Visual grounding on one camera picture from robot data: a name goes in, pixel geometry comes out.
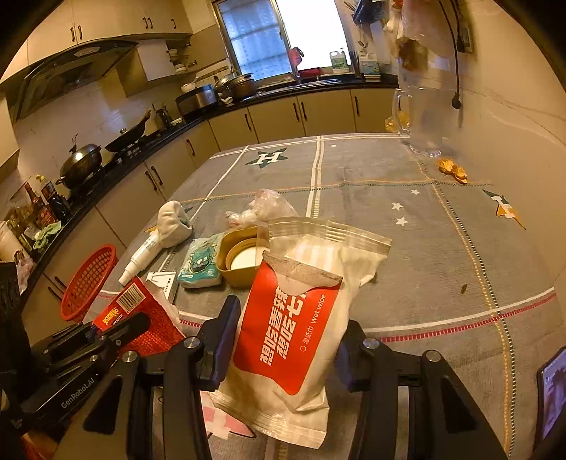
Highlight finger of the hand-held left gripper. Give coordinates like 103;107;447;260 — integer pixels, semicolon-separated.
94;312;151;355
44;324;102;355

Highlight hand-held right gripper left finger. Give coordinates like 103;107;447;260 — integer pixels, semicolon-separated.
53;295;242;460

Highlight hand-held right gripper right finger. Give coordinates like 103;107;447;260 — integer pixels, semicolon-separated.
334;321;509;460

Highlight red snack bag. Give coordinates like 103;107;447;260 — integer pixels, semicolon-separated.
94;276;186;360

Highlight red and white wet wipe packet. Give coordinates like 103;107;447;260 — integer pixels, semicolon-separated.
210;217;393;438

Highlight red plastic basket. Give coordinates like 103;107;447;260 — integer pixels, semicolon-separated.
60;245;118;323

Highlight teal tissue pack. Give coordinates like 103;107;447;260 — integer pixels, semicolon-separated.
178;234;225;289

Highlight yellow round container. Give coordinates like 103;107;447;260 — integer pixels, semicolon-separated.
219;225;271;289

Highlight white plastic bag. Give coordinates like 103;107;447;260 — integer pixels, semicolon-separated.
15;257;36;289

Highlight pink and white packet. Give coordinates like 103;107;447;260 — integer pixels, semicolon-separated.
201;389;258;441

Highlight grey printed tablecloth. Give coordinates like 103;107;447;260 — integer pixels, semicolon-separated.
95;133;566;460

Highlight green cloth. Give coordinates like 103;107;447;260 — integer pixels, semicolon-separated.
33;221;63;253

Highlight white sock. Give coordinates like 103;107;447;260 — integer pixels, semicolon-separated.
157;200;194;248

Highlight crumpled clear plastic bag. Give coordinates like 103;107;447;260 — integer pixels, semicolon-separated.
225;189;300;231

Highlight dark soy sauce bottle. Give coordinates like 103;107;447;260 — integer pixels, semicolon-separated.
42;177;68;223

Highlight red label bottle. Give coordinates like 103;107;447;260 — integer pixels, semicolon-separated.
24;181;46;227

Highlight wok with lid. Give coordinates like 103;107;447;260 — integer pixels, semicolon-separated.
55;135;105;186

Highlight black frying pan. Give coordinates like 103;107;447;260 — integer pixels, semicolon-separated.
104;110;152;154

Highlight black countertop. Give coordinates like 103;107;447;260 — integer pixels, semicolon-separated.
0;73;399;284

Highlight black phone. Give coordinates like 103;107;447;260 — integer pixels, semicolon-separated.
536;347;566;452

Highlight lower kitchen cabinets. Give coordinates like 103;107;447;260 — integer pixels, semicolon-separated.
22;86;399;330

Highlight kitchen cabinets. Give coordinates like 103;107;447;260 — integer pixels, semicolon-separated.
0;0;196;85
22;86;399;330

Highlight dark kettle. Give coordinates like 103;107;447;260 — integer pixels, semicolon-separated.
152;104;176;129

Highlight orange peel pieces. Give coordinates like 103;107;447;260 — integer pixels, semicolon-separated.
438;158;469;185
384;112;410;133

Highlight silver electric cooker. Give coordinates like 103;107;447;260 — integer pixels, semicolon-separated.
176;84;220;116

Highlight metal pot with lid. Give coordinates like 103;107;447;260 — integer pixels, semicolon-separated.
214;73;258;100

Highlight glass pitcher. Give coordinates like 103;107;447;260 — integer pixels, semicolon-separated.
391;73;463;158

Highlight black range hood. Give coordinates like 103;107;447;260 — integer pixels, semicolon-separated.
0;40;139;123

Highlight white detergent bottle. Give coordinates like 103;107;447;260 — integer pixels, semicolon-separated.
329;50;353;74

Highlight kitchen window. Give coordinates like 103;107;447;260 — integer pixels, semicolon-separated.
212;0;355;81

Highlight upper kitchen cabinets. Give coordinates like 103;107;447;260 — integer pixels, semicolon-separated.
0;0;196;85

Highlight hanging plastic bags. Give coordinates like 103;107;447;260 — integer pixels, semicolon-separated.
389;0;466;72

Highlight black cable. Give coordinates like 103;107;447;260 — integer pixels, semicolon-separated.
437;0;463;109

